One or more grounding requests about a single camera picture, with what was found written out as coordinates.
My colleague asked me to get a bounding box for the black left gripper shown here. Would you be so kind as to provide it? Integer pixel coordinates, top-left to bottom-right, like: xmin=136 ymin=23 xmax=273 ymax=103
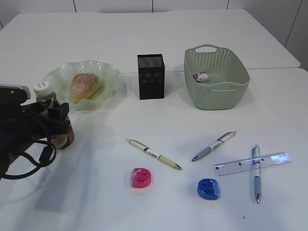
xmin=0 ymin=103 xmax=71 ymax=180

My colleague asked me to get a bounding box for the brown Nescafe coffee bottle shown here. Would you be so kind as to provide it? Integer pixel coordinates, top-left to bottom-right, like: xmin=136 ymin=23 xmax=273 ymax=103
xmin=33 ymin=80 xmax=75 ymax=149

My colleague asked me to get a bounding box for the sugared bread roll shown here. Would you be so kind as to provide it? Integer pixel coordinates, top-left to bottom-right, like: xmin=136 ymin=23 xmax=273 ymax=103
xmin=70 ymin=73 xmax=101 ymax=103

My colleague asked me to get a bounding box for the pink pencil sharpener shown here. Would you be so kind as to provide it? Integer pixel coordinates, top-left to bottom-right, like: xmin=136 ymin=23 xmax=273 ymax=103
xmin=130 ymin=167 xmax=152 ymax=188

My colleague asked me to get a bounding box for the grey paper ball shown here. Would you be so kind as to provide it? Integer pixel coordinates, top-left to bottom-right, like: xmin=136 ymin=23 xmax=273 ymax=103
xmin=195 ymin=73 xmax=209 ymax=83

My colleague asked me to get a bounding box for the blue pencil sharpener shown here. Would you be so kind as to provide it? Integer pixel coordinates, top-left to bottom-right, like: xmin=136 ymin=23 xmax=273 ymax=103
xmin=197 ymin=179 xmax=220 ymax=200

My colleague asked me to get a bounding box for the pink paper ball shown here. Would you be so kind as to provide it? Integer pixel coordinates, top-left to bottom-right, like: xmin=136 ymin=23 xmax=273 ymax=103
xmin=193 ymin=72 xmax=206 ymax=80

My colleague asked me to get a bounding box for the green wavy glass plate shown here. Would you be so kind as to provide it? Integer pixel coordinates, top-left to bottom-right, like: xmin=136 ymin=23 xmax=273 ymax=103
xmin=44 ymin=60 xmax=119 ymax=110

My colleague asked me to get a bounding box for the black square pen holder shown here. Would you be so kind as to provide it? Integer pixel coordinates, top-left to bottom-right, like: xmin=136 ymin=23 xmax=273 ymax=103
xmin=137 ymin=54 xmax=165 ymax=100

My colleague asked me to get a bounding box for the cream white ballpoint pen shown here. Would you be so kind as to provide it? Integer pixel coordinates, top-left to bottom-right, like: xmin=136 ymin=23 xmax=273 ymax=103
xmin=126 ymin=139 xmax=182 ymax=170

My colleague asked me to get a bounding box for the grey white ballpoint pen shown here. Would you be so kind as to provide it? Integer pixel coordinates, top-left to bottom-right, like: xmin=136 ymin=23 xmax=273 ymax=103
xmin=192 ymin=130 xmax=237 ymax=162

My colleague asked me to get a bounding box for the green plastic woven basket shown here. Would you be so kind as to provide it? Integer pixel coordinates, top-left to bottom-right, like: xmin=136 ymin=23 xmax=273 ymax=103
xmin=184 ymin=44 xmax=250 ymax=110

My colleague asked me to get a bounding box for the blue white ballpoint pen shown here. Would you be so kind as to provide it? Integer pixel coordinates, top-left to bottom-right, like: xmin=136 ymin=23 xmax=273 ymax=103
xmin=252 ymin=143 xmax=261 ymax=204

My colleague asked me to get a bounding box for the clear plastic ruler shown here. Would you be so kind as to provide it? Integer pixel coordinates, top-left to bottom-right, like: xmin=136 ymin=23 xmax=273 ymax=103
xmin=213 ymin=152 xmax=292 ymax=176

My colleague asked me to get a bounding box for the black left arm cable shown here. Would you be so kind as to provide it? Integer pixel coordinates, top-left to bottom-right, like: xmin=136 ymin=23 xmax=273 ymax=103
xmin=0 ymin=110 xmax=65 ymax=181

